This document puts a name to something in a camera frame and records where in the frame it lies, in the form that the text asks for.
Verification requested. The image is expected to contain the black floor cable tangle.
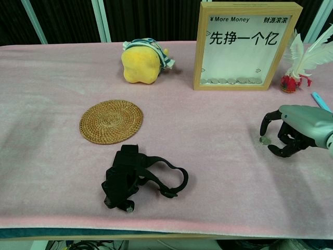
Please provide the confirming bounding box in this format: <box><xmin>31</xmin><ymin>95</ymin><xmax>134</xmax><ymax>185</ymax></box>
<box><xmin>46</xmin><ymin>240</ymin><xmax>125</xmax><ymax>250</ymax></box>

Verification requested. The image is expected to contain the round woven rattan coaster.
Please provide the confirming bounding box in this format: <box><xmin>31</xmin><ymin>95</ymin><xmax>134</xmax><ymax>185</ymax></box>
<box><xmin>79</xmin><ymin>99</ymin><xmax>144</xmax><ymax>145</ymax></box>

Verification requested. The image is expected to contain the black curtain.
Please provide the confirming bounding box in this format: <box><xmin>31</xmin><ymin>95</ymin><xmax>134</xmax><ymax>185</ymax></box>
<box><xmin>0</xmin><ymin>0</ymin><xmax>333</xmax><ymax>46</ymax></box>

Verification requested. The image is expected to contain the red quill holder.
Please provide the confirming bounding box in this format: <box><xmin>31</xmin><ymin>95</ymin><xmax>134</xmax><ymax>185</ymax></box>
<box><xmin>280</xmin><ymin>73</ymin><xmax>313</xmax><ymax>93</ymax></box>

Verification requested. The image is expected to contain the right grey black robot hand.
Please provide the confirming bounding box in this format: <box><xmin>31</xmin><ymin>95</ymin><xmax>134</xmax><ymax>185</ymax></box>
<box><xmin>259</xmin><ymin>104</ymin><xmax>333</xmax><ymax>158</ymax></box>

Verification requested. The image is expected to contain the wooden box with sign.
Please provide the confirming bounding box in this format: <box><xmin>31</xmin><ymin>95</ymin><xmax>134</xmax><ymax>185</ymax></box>
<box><xmin>192</xmin><ymin>2</ymin><xmax>304</xmax><ymax>91</ymax></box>

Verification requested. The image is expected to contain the teal underlay cloth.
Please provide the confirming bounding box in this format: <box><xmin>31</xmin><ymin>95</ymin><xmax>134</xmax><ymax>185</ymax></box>
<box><xmin>0</xmin><ymin>228</ymin><xmax>167</xmax><ymax>239</ymax></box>

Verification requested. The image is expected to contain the small white feather quill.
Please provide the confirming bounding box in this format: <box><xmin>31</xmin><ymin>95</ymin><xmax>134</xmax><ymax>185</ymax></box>
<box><xmin>289</xmin><ymin>28</ymin><xmax>305</xmax><ymax>76</ymax></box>

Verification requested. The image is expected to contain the large white feather quill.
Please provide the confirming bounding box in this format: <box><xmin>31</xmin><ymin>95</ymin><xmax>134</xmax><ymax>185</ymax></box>
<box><xmin>299</xmin><ymin>23</ymin><xmax>333</xmax><ymax>78</ymax></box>

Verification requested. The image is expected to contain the light blue pen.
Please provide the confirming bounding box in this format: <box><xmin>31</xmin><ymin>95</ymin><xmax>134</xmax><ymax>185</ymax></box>
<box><xmin>311</xmin><ymin>92</ymin><xmax>333</xmax><ymax>113</ymax></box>

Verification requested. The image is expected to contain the yellow plush toy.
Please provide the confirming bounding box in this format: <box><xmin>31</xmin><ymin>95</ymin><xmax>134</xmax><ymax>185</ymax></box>
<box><xmin>122</xmin><ymin>37</ymin><xmax>176</xmax><ymax>85</ymax></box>

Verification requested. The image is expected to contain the pink tablecloth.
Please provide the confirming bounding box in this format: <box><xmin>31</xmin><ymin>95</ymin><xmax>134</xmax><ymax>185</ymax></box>
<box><xmin>0</xmin><ymin>40</ymin><xmax>333</xmax><ymax>239</ymax></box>

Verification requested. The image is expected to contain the black strap wrist brace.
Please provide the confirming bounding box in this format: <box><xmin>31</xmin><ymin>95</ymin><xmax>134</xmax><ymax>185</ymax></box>
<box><xmin>101</xmin><ymin>144</ymin><xmax>189</xmax><ymax>212</ymax></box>

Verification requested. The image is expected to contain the white frame pole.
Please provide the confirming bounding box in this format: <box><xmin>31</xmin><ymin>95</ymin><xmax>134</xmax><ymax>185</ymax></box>
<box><xmin>91</xmin><ymin>0</ymin><xmax>112</xmax><ymax>43</ymax></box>
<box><xmin>20</xmin><ymin>0</ymin><xmax>49</xmax><ymax>44</ymax></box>
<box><xmin>304</xmin><ymin>0</ymin><xmax>333</xmax><ymax>44</ymax></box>

